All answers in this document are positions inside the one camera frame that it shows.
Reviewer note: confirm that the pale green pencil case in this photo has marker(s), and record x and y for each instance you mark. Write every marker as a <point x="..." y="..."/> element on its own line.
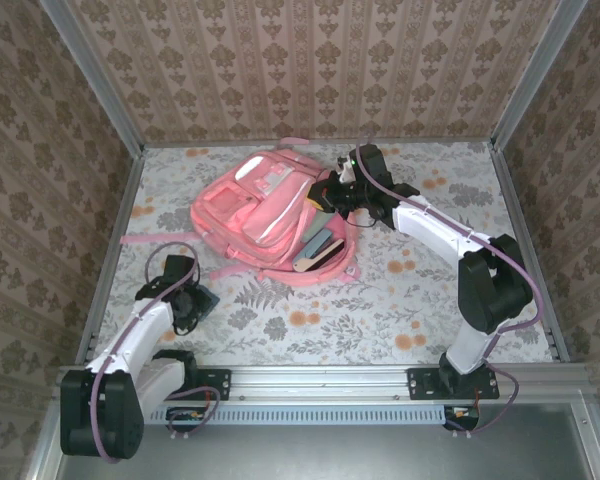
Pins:
<point x="317" y="227"/>

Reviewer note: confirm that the pink school backpack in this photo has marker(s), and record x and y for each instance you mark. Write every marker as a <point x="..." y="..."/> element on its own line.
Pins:
<point x="275" y="215"/>

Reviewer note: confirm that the small dark teal pouch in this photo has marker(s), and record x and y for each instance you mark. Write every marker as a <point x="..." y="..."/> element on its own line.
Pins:
<point x="210" y="305"/>

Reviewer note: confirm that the dark blue book black spine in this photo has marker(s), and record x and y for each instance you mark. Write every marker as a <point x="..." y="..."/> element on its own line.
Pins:
<point x="330" y="252"/>

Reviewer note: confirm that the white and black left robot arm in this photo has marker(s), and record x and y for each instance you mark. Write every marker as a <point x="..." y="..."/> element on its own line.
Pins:
<point x="130" y="340"/>

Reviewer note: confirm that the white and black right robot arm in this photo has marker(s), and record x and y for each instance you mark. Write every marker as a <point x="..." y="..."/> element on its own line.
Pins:
<point x="430" y="225"/>

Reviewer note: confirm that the floral tablecloth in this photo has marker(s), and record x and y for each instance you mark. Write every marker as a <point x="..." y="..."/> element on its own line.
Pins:
<point x="330" y="340"/>

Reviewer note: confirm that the grey metal sheet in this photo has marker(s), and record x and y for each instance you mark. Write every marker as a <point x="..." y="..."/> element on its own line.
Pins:
<point x="330" y="450"/>

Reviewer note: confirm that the aluminium side rail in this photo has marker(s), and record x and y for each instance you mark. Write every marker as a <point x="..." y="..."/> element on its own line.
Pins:
<point x="112" y="250"/>
<point x="513" y="200"/>

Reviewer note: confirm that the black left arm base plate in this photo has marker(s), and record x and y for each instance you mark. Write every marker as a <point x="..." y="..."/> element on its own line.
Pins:
<point x="220" y="384"/>

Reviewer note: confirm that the aluminium front rail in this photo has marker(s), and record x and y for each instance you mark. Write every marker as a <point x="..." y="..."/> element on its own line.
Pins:
<point x="320" y="382"/>

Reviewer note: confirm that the aluminium frame post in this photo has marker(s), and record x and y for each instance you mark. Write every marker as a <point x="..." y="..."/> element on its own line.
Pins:
<point x="97" y="75"/>
<point x="534" y="75"/>

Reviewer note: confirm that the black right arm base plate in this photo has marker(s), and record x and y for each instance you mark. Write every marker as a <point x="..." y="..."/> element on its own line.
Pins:
<point x="420" y="384"/>

